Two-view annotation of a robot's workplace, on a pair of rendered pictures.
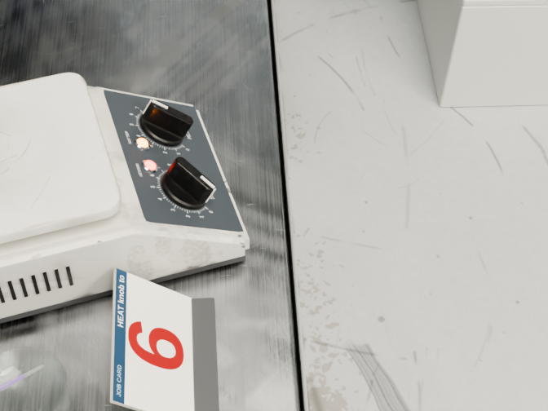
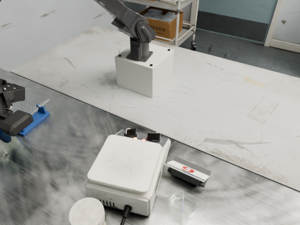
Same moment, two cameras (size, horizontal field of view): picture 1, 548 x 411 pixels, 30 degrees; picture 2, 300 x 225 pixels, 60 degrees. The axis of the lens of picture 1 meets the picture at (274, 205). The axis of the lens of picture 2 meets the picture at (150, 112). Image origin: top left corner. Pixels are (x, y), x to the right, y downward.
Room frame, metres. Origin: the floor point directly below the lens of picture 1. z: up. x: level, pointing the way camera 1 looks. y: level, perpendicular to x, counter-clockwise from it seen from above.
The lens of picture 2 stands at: (0.17, 0.40, 1.39)
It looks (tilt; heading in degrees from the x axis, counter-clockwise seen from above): 40 degrees down; 306
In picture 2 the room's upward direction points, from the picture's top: straight up
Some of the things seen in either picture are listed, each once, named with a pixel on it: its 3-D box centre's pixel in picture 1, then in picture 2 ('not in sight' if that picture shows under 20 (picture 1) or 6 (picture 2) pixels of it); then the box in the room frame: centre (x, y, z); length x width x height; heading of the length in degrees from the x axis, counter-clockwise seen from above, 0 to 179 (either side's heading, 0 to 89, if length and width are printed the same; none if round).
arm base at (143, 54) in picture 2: not in sight; (139, 46); (0.62, -0.16, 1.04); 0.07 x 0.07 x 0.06; 14
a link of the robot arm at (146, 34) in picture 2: not in sight; (138, 27); (0.62, -0.16, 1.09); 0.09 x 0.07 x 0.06; 165
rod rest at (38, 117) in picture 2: not in sight; (31, 118); (0.74, 0.16, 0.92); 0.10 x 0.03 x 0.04; 100
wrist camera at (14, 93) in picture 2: not in sight; (6, 91); (0.74, 0.19, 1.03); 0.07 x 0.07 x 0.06; 10
